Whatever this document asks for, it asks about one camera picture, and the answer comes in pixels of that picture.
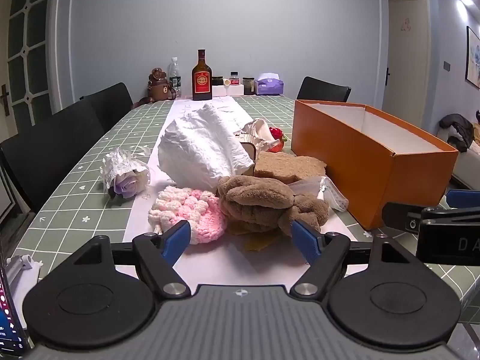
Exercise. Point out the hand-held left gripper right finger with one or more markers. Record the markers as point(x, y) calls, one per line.
point(305, 242)

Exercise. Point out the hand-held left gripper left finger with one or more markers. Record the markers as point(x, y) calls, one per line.
point(176, 240)

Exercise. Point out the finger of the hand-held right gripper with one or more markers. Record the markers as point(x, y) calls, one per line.
point(397, 217)
point(465, 198)

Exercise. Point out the pink and white crochet piece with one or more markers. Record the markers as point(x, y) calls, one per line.
point(195, 210)

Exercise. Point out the yellow cloth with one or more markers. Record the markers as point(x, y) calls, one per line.
point(258, 243)

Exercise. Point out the white mesh bag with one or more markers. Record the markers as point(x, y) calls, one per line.
point(332, 195)

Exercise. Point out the brown plush cloth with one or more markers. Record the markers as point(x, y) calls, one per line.
point(255, 198)

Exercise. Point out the orange cardboard box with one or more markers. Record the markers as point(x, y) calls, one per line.
point(356, 165)

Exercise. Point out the purple rose foil bouquet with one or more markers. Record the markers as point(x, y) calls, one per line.
point(123, 174)

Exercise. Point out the white cloth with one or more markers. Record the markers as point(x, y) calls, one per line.
point(202, 146)

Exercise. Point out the light sofa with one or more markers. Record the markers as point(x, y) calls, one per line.
point(467, 167)

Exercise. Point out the white printed table runner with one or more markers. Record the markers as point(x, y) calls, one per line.
point(210, 264)

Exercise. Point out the dark jacket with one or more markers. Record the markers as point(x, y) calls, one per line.
point(455, 129)

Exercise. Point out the brown sponge slab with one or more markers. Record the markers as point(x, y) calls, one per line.
point(285, 167)

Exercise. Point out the small wooden box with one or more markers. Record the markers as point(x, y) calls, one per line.
point(248, 157)

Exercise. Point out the red strawberry toy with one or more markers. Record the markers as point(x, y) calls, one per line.
point(276, 134)

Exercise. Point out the black chair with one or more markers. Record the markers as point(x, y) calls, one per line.
point(322, 89)
point(108, 107)
point(48, 153)

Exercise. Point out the white phone stand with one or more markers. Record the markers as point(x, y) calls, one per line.
point(26, 273)

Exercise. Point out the plain beige door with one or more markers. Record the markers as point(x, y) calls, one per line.
point(407, 56)

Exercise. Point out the brown bear flask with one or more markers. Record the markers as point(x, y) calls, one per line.
point(157, 86)

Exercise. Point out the white low box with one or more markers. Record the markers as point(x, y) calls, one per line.
point(232, 90)

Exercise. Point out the clear plastic water bottle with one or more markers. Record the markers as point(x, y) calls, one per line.
point(174, 78)

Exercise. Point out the purple tissue pack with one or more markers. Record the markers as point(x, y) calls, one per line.
point(269, 84)

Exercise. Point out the amber liquor bottle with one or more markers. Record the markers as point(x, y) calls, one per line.
point(201, 78)

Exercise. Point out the small dark container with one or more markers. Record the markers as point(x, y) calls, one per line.
point(217, 81)

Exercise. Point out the dark glass jar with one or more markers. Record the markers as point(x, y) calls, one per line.
point(248, 87)

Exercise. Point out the small red label bottle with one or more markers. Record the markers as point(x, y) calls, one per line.
point(234, 80)

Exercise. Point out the smartphone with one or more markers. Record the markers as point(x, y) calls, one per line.
point(9, 318)

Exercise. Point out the glass panel door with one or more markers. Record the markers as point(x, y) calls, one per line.
point(30, 45)

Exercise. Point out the wall switch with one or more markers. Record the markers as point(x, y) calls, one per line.
point(446, 66)

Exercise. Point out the framed wall picture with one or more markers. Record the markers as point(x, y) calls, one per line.
point(473, 58)

